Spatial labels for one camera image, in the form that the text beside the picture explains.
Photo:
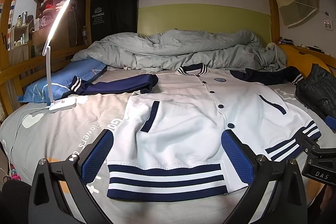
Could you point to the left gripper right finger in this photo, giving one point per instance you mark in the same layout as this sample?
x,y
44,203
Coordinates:
x,y
287,203

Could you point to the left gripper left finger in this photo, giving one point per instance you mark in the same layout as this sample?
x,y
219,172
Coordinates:
x,y
47,203

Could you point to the white navy baseball jacket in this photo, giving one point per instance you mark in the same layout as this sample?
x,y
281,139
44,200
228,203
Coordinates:
x,y
173,144

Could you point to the black puffer jacket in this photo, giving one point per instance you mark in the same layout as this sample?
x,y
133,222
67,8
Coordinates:
x,y
317,92

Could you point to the grey printed bed sheet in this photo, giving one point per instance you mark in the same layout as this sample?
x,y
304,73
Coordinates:
x,y
31,133

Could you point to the yellow plush pillow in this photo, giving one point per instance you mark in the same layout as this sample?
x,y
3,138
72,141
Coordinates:
x,y
302,61

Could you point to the blue pillow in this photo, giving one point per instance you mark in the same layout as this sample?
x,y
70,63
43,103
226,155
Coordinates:
x,y
37,92

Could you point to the cluttered wooden shelf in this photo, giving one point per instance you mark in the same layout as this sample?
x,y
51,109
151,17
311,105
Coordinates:
x,y
30,22

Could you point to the grey-blue rumpled duvet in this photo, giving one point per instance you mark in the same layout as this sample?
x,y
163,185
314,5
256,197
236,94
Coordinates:
x,y
175,48

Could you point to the black hanging garment bag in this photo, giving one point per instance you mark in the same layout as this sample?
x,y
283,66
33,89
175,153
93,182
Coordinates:
x,y
108,17

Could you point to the white wall socket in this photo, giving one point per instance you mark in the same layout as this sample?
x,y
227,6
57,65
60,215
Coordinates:
x,y
328,24

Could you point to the wooden bed frame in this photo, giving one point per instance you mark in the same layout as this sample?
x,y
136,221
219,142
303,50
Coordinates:
x,y
62,57

